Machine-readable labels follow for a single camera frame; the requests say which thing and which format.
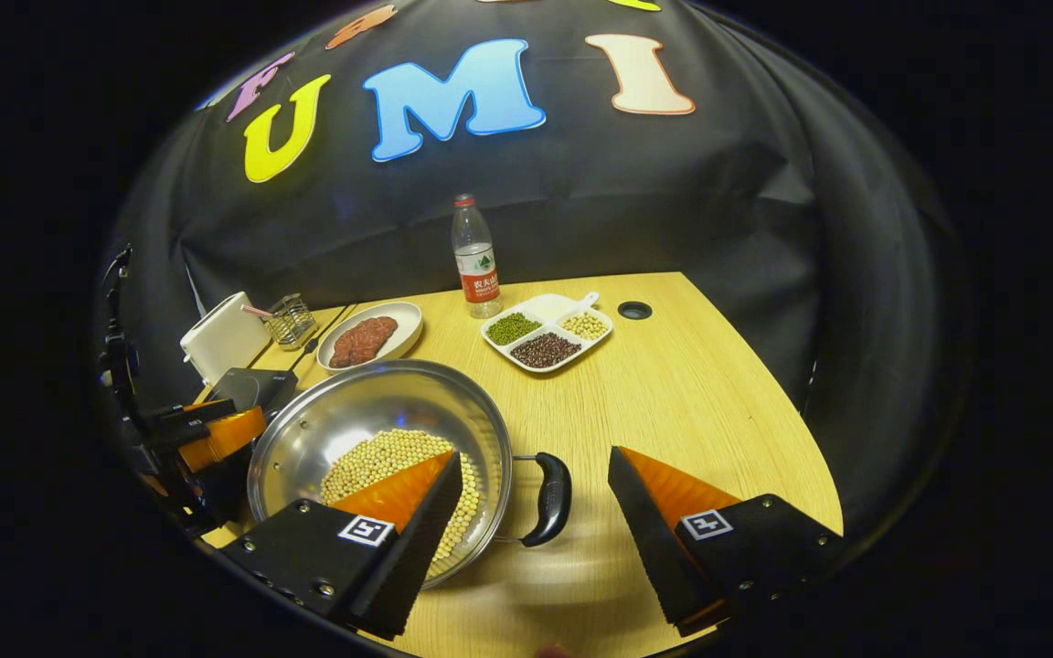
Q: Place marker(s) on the black backdrop cloth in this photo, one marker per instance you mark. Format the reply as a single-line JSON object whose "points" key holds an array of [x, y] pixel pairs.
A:
{"points": [[627, 201]]}

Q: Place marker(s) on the heap of dark red beans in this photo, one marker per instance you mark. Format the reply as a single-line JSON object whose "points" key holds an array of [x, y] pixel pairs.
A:
{"points": [[545, 350]]}

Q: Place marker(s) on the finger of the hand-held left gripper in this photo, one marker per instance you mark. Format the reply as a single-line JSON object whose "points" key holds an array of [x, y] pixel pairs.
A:
{"points": [[193, 413], [225, 434]]}

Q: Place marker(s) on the small heap of soybeans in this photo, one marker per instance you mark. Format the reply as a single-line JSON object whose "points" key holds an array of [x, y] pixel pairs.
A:
{"points": [[585, 325]]}

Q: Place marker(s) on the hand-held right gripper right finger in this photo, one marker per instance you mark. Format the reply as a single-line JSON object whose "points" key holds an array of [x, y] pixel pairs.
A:
{"points": [[650, 557]]}

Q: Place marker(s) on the heap of green mung beans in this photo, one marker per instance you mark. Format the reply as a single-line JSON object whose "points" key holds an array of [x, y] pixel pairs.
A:
{"points": [[514, 328]]}

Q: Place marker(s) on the black induction cooktop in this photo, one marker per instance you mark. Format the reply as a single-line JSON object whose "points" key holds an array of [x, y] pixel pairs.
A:
{"points": [[257, 388]]}

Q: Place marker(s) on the stainless steel pot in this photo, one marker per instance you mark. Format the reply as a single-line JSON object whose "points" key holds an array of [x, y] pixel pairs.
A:
{"points": [[371, 402]]}

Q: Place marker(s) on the raw red meat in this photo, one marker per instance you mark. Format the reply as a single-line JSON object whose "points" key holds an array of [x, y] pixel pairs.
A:
{"points": [[362, 343]]}

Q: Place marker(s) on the white toaster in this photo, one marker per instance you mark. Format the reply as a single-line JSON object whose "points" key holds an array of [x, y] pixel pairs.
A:
{"points": [[225, 338]]}

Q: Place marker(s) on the white oval plate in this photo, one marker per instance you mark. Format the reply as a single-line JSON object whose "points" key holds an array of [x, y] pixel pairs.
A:
{"points": [[403, 324]]}

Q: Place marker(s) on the large pile of soybeans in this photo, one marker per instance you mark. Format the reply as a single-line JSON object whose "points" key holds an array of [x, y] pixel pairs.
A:
{"points": [[380, 454]]}

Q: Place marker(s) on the white divided dish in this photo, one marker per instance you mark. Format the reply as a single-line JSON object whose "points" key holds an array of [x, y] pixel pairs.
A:
{"points": [[549, 306]]}

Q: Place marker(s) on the clear plastic water bottle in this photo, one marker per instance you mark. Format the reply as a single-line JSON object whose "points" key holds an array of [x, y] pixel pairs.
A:
{"points": [[477, 274]]}

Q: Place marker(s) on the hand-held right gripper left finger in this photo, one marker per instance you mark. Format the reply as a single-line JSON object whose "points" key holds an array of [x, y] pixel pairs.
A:
{"points": [[417, 557]]}

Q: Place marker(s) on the pink straw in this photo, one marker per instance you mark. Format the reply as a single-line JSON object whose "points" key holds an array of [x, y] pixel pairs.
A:
{"points": [[256, 312]]}

